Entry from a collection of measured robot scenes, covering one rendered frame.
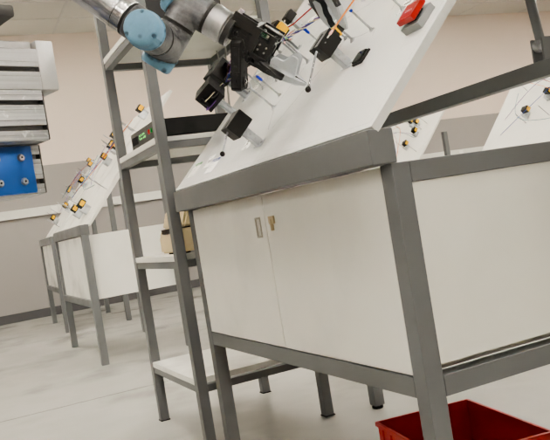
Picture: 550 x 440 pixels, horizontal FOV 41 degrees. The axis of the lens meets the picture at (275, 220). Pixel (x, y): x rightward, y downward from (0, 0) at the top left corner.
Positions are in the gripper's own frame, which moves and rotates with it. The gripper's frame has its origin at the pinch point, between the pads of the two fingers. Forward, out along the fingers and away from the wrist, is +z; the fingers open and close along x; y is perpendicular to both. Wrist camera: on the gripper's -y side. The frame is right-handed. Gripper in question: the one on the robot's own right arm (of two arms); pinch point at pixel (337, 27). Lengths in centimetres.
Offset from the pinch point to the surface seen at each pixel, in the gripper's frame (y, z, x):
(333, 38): -3.5, 1.9, -2.1
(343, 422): -16, 117, 80
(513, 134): 316, 132, 312
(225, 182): -27, 21, 39
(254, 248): -30, 40, 37
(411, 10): -1.3, 4.5, -27.2
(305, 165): -27.0, 22.2, -6.5
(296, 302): -35, 53, 16
